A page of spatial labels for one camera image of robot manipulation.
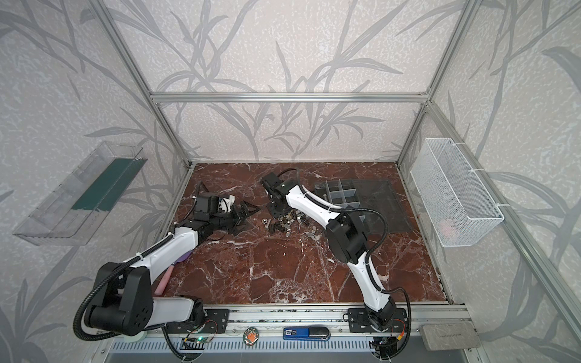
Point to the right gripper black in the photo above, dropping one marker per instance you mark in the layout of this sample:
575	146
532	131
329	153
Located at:
274	214

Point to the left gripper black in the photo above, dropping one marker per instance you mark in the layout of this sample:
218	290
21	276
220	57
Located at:
237	218

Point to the grey compartment organizer box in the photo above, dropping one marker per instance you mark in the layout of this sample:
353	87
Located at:
343	193

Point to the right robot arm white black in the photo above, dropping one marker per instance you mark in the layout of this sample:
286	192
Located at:
347	240

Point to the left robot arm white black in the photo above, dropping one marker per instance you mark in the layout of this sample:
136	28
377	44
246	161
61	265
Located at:
122	300

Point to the pile of screws and nuts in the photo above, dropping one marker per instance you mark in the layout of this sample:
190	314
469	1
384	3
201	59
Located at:
295	224

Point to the round orange button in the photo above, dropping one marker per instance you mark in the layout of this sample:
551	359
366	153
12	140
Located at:
251	336

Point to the blue black usb device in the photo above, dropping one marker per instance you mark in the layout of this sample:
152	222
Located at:
310	333

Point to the pink object in basket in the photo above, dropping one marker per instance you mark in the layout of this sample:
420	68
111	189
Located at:
448	229

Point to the grey rectangular pad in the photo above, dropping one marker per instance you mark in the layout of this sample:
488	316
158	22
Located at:
452	336

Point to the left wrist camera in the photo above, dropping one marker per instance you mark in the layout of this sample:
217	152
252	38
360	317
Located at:
225	203

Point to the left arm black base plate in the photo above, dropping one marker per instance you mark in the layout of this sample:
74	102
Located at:
216	322

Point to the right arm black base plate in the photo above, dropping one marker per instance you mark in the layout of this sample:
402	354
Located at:
359	321

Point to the clear plastic wall bin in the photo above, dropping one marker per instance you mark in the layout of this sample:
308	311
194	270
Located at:
74	211

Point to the white wire mesh basket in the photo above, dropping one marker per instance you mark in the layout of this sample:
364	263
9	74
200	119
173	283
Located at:
451	188

